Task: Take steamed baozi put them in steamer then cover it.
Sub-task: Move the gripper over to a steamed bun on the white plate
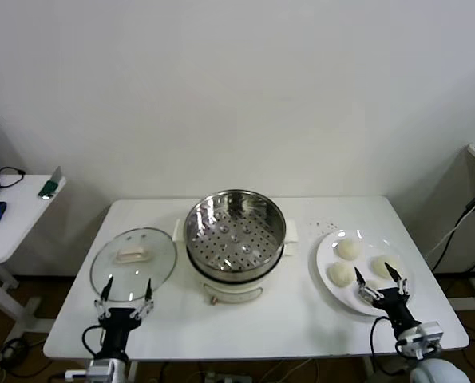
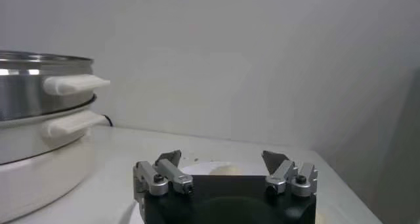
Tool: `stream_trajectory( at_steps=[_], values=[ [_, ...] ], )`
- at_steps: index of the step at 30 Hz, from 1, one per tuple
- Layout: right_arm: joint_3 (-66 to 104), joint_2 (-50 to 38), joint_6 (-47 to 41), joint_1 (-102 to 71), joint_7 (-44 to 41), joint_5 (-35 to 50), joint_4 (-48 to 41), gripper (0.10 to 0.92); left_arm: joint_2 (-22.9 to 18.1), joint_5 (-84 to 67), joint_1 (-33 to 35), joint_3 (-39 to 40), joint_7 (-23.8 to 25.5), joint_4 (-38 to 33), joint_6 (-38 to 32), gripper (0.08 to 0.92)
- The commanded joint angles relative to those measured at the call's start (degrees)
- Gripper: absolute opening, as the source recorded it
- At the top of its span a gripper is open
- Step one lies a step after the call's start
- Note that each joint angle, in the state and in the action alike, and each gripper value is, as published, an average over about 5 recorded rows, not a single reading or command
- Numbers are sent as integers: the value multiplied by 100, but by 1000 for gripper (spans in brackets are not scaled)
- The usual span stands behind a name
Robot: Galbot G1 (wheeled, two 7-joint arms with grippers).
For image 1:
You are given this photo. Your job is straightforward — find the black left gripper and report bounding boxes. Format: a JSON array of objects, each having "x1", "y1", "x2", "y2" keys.
[{"x1": 94, "y1": 277, "x2": 155, "y2": 354}]

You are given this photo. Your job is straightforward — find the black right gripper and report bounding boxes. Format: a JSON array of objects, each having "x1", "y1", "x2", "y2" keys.
[{"x1": 354, "y1": 262, "x2": 420, "y2": 332}]

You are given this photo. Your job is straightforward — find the white steamed baozi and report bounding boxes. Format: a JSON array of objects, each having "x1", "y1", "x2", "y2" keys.
[
  {"x1": 360, "y1": 278, "x2": 398, "y2": 297},
  {"x1": 334, "y1": 239, "x2": 362, "y2": 261},
  {"x1": 369, "y1": 255, "x2": 402, "y2": 279},
  {"x1": 327, "y1": 261, "x2": 358, "y2": 288}
]

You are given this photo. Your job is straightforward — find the round glass pot lid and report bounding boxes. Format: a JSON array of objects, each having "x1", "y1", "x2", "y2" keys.
[{"x1": 89, "y1": 227, "x2": 178, "y2": 303}]

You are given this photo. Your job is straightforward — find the perforated steel steamer basket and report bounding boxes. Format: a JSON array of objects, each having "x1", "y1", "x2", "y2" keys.
[{"x1": 172, "y1": 188, "x2": 301, "y2": 280}]

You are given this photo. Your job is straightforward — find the white round plate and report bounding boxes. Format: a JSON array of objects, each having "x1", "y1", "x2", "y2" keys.
[{"x1": 315, "y1": 228, "x2": 417, "y2": 318}]

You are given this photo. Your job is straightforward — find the white electric cooker base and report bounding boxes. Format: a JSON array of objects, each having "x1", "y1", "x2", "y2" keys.
[{"x1": 187, "y1": 243, "x2": 296, "y2": 306}]

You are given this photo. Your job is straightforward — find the white side table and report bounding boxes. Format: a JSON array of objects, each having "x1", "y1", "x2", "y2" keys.
[{"x1": 0, "y1": 174, "x2": 67, "y2": 320}]

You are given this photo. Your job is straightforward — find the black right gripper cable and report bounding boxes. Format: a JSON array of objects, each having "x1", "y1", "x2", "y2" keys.
[{"x1": 370, "y1": 314, "x2": 406, "y2": 368}]

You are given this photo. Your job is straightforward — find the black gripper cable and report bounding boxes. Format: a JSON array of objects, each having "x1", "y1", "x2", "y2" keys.
[
  {"x1": 64, "y1": 325, "x2": 106, "y2": 380},
  {"x1": 370, "y1": 314, "x2": 406, "y2": 368}
]

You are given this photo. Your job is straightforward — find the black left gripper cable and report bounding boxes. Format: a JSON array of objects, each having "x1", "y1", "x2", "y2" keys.
[{"x1": 64, "y1": 325, "x2": 106, "y2": 380}]

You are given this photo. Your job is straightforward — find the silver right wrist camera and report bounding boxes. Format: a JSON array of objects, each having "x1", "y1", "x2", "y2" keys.
[{"x1": 396, "y1": 321, "x2": 444, "y2": 358}]

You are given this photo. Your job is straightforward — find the white power cable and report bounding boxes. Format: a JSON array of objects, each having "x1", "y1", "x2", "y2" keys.
[{"x1": 424, "y1": 210, "x2": 472, "y2": 260}]

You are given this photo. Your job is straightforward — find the black floor cable coil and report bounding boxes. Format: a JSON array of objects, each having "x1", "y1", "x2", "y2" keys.
[{"x1": 0, "y1": 337, "x2": 34, "y2": 370}]

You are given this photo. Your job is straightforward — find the green handled scraper tool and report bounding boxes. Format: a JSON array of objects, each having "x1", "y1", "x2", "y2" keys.
[{"x1": 37, "y1": 166, "x2": 65, "y2": 200}]

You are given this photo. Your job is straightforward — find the black laptop cable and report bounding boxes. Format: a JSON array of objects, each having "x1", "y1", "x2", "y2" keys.
[{"x1": 0, "y1": 166, "x2": 26, "y2": 189}]

